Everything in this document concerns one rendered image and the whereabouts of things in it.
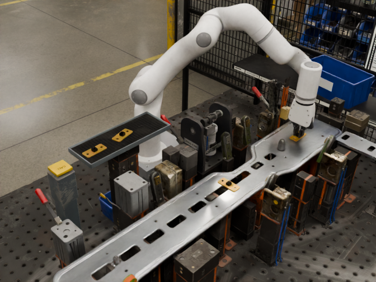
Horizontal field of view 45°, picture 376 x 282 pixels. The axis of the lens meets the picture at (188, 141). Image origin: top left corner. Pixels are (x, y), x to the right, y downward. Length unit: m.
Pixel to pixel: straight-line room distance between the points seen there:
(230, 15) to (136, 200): 0.78
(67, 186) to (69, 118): 2.54
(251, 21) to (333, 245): 0.96
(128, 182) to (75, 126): 2.46
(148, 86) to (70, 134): 2.04
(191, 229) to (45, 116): 2.83
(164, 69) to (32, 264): 0.93
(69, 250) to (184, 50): 0.88
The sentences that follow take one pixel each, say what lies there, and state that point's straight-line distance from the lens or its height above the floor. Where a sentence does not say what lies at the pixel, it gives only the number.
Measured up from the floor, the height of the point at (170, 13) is 0.56.
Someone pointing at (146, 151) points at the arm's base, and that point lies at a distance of 2.16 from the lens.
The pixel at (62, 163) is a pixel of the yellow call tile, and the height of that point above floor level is 1.16.
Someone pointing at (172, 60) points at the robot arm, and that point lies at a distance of 1.89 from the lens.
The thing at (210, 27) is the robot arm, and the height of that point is 1.48.
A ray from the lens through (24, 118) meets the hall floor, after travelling 4.22.
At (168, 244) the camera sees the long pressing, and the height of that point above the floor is 1.00.
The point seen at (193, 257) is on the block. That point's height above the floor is 1.03.
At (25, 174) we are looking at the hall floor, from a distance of 3.54.
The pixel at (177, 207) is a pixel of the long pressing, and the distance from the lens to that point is 1.62.
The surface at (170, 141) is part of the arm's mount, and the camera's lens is 2.30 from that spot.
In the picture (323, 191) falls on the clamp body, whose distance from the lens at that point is 2.00.
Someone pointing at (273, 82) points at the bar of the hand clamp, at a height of 1.21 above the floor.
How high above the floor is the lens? 2.09
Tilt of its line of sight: 34 degrees down
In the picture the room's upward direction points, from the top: 2 degrees clockwise
